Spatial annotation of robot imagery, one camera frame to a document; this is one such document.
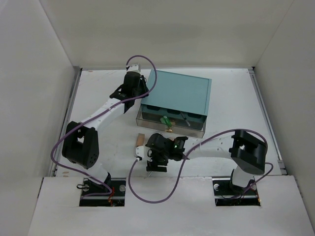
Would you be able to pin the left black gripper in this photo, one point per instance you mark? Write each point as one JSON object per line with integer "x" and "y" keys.
{"x": 139, "y": 86}

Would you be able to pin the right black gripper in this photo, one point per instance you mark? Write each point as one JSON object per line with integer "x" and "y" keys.
{"x": 152, "y": 166}

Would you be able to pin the beige foundation tube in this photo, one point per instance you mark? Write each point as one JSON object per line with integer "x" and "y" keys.
{"x": 140, "y": 140}

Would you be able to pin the clear drawer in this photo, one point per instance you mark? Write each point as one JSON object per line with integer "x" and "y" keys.
{"x": 149, "y": 117}

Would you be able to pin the teal drawer box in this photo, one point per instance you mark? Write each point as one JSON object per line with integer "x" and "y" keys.
{"x": 179, "y": 92}

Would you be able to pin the green lip balm tube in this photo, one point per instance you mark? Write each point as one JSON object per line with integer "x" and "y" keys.
{"x": 166, "y": 121}

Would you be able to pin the black silver mascara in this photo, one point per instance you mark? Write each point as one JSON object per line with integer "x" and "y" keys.
{"x": 185, "y": 119}

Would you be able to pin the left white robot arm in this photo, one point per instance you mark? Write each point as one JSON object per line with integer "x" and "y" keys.
{"x": 82, "y": 146}

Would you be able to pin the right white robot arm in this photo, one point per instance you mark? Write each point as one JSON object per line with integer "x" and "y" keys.
{"x": 247, "y": 149}

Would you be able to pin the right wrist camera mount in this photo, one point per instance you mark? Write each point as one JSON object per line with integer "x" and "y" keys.
{"x": 141, "y": 153}

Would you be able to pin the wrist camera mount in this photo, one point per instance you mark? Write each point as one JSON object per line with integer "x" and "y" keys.
{"x": 141, "y": 153}
{"x": 134, "y": 68}

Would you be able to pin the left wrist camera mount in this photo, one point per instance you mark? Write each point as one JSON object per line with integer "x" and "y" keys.
{"x": 134, "y": 68}

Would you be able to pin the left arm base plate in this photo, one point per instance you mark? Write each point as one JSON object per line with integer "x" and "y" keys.
{"x": 93, "y": 195}

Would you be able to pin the left aluminium rail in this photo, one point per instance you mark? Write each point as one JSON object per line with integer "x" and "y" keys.
{"x": 67, "y": 115}

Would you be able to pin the aluminium rail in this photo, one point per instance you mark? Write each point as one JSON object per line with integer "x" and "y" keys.
{"x": 272, "y": 144}
{"x": 67, "y": 115}

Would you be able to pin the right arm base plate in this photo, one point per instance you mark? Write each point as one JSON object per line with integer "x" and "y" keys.
{"x": 227, "y": 196}

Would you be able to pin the right aluminium rail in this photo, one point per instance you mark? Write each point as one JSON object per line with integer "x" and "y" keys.
{"x": 272, "y": 144}

